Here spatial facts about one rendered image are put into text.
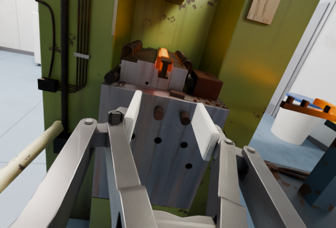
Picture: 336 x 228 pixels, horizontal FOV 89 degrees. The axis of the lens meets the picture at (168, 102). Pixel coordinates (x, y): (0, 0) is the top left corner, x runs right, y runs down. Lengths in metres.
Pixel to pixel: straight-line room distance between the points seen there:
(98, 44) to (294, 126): 2.83
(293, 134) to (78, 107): 2.87
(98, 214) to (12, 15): 4.26
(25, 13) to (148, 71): 4.15
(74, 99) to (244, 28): 0.71
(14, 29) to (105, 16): 4.08
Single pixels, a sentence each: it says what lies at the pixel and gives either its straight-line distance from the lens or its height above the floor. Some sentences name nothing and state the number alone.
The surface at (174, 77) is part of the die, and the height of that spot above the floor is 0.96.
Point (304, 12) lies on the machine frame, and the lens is 0.82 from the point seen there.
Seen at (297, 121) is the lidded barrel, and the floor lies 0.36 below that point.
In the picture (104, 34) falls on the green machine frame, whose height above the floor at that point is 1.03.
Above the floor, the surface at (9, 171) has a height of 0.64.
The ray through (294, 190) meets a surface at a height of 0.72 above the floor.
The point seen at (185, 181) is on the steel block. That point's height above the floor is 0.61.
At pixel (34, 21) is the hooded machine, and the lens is 3.76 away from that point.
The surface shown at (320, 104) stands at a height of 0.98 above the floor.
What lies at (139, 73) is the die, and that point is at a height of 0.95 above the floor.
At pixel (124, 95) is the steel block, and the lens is 0.50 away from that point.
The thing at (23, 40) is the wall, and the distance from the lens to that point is 4.67.
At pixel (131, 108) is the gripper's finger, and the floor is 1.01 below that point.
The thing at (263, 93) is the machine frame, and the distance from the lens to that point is 0.81.
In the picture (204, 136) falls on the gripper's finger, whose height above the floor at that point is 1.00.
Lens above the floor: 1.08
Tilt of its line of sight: 22 degrees down
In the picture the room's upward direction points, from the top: 14 degrees clockwise
